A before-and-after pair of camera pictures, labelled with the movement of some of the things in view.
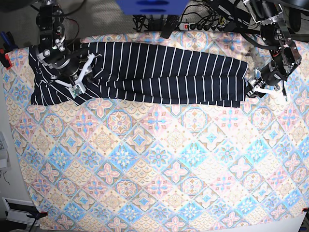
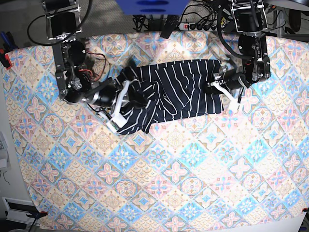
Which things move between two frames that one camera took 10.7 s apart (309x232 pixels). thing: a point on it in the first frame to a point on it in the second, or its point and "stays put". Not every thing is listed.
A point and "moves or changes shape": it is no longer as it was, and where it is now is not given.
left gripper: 60,59 to 108,96
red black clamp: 5,59 stays put
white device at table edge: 17,210 stays put
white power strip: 191,26 stays put
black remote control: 171,24 stays put
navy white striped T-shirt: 144,73 moves or changes shape
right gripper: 270,74 to 232,79
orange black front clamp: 38,215 stays put
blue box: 152,7 stays put
